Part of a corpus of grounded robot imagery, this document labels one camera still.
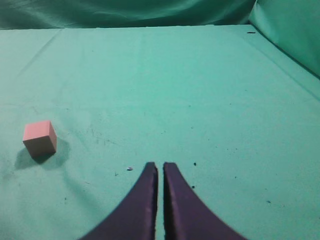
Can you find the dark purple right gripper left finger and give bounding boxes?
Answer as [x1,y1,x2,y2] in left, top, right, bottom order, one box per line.
[81,162,158,240]

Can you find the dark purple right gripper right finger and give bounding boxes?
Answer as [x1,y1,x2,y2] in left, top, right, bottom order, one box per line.
[163,162,245,240]

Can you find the pink cube block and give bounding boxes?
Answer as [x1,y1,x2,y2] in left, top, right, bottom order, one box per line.
[22,120,57,158]

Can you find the green table cloth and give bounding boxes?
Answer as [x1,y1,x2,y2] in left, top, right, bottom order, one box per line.
[0,25,320,240]

